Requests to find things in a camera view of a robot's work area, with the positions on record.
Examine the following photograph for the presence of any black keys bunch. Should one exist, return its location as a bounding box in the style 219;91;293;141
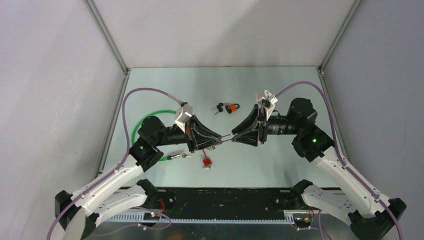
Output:
211;102;227;115

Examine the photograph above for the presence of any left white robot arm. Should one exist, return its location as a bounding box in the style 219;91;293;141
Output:
47;115;222;240

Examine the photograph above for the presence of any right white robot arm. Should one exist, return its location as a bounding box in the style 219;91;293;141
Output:
232;97;406;240

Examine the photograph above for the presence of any aluminium frame post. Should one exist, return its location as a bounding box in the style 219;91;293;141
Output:
318;0;364;77
83;0;129;75

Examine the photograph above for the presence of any left aluminium frame post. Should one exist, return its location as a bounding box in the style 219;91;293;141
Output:
83;0;129;75

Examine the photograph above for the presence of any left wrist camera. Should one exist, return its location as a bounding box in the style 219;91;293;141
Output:
174;102;193;133

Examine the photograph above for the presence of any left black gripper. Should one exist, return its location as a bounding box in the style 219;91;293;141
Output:
154;114;222;153

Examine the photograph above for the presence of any orange padlock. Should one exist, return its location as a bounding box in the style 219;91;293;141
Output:
225;103;240;114

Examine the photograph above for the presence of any green cable lock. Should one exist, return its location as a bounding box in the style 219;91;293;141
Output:
131;109;176;144

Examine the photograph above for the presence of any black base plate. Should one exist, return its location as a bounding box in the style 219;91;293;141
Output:
142;187;310;220

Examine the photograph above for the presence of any red cable lock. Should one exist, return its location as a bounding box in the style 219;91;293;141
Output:
202;149;213;169

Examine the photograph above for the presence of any small brass padlock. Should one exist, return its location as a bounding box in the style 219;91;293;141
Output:
217;133;235;144

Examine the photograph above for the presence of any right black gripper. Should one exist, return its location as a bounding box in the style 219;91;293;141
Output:
231;104;301;147

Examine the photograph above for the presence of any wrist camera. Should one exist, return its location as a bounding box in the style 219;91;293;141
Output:
174;102;193;133
255;90;278;119

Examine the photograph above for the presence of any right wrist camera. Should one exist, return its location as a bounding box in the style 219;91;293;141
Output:
255;90;278;119

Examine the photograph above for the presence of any slotted cable duct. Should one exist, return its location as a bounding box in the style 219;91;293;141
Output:
105;211;295;225

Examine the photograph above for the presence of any right aluminium frame post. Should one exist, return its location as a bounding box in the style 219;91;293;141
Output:
318;0;364;77

